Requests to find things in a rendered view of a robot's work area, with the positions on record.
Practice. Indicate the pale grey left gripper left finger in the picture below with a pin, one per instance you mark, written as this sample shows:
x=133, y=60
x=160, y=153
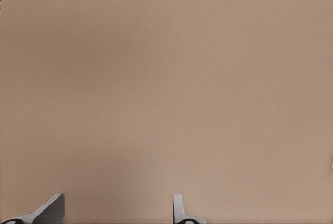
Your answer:
x=49, y=209

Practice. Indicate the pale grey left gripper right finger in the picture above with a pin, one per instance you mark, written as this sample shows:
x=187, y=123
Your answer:
x=179, y=208

